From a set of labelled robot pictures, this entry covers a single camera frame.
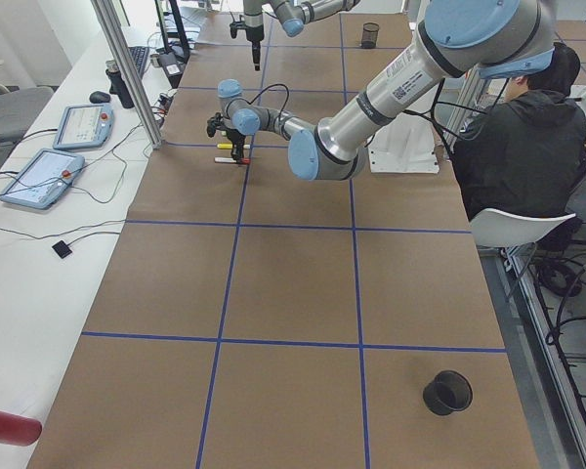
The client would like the black water bottle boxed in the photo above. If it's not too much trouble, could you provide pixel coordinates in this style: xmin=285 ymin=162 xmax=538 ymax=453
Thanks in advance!
xmin=105 ymin=60 xmax=135 ymax=108

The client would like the person in black jacket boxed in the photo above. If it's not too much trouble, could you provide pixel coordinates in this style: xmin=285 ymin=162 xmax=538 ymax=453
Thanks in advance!
xmin=451 ymin=42 xmax=586 ymax=219

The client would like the upper teach pendant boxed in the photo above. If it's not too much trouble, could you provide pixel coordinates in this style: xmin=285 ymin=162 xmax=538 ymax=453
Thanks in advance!
xmin=53 ymin=104 xmax=114 ymax=150

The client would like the red marker pen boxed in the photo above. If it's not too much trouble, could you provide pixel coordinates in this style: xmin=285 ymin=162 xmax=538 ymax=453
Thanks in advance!
xmin=214 ymin=157 xmax=250 ymax=165

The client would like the small black square device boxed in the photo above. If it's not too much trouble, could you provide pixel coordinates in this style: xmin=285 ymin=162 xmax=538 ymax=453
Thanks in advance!
xmin=52 ymin=240 xmax=72 ymax=259

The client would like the lower teach pendant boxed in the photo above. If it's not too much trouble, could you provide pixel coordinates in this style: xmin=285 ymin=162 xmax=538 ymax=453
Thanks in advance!
xmin=0 ymin=149 xmax=85 ymax=210

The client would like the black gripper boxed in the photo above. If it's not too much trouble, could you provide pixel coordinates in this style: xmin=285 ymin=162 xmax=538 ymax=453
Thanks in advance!
xmin=226 ymin=128 xmax=243 ymax=163
xmin=247 ymin=24 xmax=263 ymax=70

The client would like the black computer mouse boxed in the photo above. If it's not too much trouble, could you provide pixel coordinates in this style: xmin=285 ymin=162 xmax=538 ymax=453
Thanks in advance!
xmin=89 ymin=91 xmax=111 ymax=104

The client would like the red bottle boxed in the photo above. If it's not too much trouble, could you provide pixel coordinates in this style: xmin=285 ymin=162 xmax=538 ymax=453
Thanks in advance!
xmin=0 ymin=411 xmax=42 ymax=447

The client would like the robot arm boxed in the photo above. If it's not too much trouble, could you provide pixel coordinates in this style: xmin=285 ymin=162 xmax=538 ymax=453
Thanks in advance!
xmin=230 ymin=0 xmax=359 ymax=71
xmin=207 ymin=1 xmax=557 ymax=181

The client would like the yellow marker pen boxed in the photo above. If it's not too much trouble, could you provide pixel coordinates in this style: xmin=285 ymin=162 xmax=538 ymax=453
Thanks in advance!
xmin=216 ymin=144 xmax=251 ymax=149

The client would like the white chair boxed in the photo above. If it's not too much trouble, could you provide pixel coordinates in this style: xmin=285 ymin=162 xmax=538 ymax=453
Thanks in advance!
xmin=470 ymin=207 xmax=578 ymax=299

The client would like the near black mesh cup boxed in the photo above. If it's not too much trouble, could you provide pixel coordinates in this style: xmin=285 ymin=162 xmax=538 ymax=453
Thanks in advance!
xmin=423 ymin=370 xmax=473 ymax=416

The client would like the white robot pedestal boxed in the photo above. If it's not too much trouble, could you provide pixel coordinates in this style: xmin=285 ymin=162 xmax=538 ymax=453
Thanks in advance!
xmin=368 ymin=114 xmax=440 ymax=174

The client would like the black keyboard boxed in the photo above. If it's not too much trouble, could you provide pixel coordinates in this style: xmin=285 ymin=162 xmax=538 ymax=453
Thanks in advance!
xmin=128 ymin=46 xmax=150 ymax=77

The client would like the aluminium frame post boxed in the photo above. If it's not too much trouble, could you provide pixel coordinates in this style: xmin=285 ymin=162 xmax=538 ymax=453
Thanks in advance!
xmin=91 ymin=0 xmax=162 ymax=149

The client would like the teach pendant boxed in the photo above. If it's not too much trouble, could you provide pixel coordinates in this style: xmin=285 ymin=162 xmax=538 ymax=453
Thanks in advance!
xmin=53 ymin=104 xmax=114 ymax=150
xmin=0 ymin=149 xmax=85 ymax=210

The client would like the grey office chair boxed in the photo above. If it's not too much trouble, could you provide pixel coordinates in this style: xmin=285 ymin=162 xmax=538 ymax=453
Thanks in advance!
xmin=0 ymin=84 xmax=54 ymax=145

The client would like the black mesh cup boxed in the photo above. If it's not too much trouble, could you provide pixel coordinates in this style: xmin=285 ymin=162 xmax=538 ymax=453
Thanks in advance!
xmin=360 ymin=21 xmax=380 ymax=49
xmin=423 ymin=370 xmax=473 ymax=416

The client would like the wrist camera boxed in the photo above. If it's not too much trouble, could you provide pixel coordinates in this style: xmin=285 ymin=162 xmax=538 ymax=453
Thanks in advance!
xmin=206 ymin=112 xmax=227 ymax=138
xmin=230 ymin=21 xmax=245 ymax=39

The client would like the far black mesh cup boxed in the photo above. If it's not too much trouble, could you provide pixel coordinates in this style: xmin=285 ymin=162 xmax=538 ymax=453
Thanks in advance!
xmin=360 ymin=21 xmax=380 ymax=49

